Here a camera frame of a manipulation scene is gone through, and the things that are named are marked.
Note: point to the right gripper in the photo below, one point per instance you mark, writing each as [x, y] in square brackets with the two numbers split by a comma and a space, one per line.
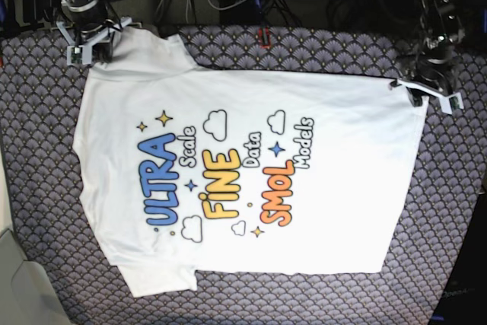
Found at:
[90, 24]

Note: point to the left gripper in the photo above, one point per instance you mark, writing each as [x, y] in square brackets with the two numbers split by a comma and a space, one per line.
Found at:
[424, 75]

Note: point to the white printed T-shirt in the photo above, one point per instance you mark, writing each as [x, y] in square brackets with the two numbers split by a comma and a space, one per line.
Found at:
[188, 169]

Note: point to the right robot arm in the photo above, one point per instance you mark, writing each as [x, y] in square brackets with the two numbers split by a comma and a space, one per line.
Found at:
[89, 28]

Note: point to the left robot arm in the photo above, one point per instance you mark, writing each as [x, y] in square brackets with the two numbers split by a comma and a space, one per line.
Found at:
[440, 30]

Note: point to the red black table clamp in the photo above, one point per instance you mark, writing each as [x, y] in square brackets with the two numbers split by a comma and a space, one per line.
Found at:
[264, 37]

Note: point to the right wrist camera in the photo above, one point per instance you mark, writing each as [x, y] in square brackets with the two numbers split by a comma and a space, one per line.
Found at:
[79, 55]

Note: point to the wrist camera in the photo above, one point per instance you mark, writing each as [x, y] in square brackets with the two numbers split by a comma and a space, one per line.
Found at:
[451, 103]
[79, 55]

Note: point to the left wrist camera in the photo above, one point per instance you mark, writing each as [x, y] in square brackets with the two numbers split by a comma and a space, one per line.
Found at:
[451, 103]

